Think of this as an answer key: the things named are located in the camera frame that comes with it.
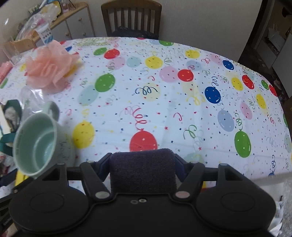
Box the wooden chair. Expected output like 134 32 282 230
101 1 162 40

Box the clear bubble wrap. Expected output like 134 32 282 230
275 180 291 236

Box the green ceramic mug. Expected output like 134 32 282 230
12 101 75 178

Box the white blue tube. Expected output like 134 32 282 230
36 23 53 45

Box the balloon pattern tablecloth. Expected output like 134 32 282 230
1 38 291 180

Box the purple green sponge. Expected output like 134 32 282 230
109 149 177 194

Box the clear plastic bag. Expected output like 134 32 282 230
15 3 61 41

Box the wooden side cabinet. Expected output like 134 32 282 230
4 2 95 49

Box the clear drinking glass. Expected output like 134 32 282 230
2 41 22 65

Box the pink bath pouf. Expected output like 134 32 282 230
25 40 79 93

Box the pink towel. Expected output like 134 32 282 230
0 61 13 83

